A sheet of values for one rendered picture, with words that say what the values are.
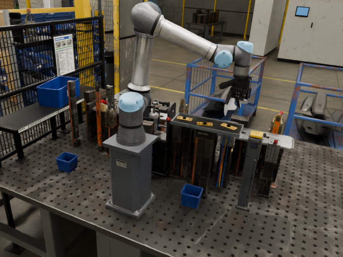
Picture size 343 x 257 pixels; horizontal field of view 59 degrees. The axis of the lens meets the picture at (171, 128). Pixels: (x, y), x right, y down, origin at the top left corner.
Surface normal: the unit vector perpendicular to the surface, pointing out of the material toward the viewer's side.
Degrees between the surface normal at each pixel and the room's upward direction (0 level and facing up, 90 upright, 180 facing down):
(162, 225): 0
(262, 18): 90
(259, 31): 90
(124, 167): 90
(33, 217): 0
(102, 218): 0
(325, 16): 90
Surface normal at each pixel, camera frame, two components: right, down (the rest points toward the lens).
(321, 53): -0.41, 0.37
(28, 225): 0.06, -0.91
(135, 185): 0.35, 0.41
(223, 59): -0.12, 0.41
